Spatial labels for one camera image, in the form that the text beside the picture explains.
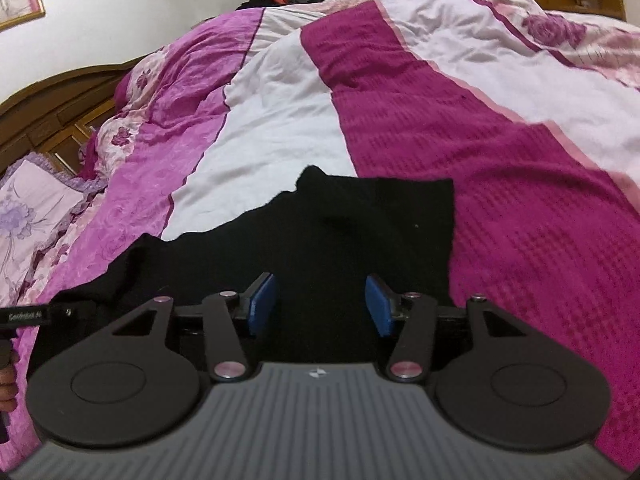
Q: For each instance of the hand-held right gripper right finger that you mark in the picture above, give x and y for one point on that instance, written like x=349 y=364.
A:
x=380 y=307

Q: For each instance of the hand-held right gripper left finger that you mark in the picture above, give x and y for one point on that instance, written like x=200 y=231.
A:
x=262 y=305

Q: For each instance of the black knit cardigan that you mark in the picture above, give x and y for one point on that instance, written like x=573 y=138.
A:
x=350 y=240

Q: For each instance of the person's left hand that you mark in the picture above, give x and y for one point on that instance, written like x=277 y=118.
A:
x=7 y=390

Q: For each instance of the lilac floral pillow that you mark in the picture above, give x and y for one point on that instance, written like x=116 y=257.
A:
x=35 y=210

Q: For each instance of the purple and white floral bedspread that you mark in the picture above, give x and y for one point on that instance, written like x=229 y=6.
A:
x=400 y=110

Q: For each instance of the carved wooden headboard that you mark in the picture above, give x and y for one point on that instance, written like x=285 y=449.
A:
x=55 y=110

